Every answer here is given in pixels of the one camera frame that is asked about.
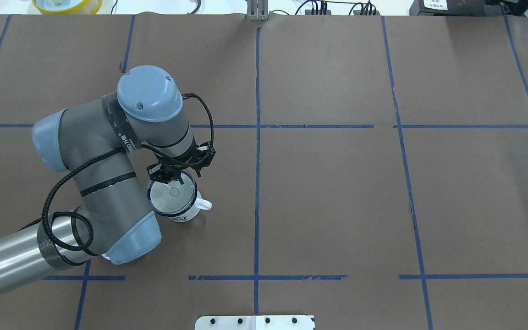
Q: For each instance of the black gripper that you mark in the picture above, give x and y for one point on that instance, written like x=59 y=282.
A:
x=168 y=173

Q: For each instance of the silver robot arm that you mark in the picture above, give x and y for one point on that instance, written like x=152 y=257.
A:
x=100 y=207

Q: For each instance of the white enamel cup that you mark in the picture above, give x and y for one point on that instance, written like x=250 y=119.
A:
x=200 y=204

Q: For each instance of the yellow tape roll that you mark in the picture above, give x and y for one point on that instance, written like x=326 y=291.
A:
x=67 y=7

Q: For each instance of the black computer box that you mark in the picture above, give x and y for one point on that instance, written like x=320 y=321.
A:
x=456 y=8

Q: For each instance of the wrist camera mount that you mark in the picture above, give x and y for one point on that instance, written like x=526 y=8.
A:
x=202 y=157

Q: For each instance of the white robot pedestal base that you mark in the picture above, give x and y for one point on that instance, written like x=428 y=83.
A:
x=255 y=322

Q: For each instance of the aluminium frame post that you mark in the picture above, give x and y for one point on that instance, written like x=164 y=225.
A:
x=257 y=10

